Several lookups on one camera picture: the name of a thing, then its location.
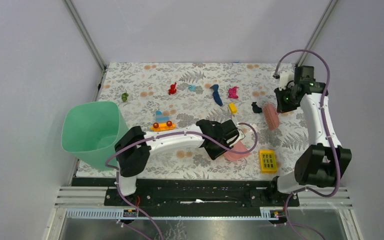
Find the pink dustpan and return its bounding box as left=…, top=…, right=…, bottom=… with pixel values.
left=223, top=141, right=251, bottom=162

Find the pink brush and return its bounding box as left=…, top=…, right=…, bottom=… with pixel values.
left=262, top=103, right=280, bottom=131

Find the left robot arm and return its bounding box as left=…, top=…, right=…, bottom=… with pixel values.
left=114, top=119, right=245, bottom=206

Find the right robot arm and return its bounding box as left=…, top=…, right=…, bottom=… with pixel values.
left=266, top=66, right=352, bottom=206

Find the small yellow block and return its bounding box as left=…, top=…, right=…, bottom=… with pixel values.
left=228, top=103, right=238, bottom=115

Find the yellow grid block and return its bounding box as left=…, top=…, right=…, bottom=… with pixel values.
left=258, top=149, right=278, bottom=174

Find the toy block car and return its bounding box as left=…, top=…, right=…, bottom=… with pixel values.
left=150, top=110, right=176, bottom=132

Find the red paper scrap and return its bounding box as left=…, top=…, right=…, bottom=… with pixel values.
left=168, top=82, right=177, bottom=95

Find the green paper scrap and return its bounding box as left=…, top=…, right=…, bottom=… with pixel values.
left=121, top=92, right=129, bottom=103

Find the green trash bin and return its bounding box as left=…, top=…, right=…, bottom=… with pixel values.
left=61, top=101, right=129, bottom=171

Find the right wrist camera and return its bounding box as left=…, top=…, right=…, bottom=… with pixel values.
left=273, top=71, right=294, bottom=91

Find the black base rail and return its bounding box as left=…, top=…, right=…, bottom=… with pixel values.
left=103, top=178, right=301, bottom=218

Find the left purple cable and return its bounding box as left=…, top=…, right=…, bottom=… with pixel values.
left=104, top=122, right=259, bottom=240

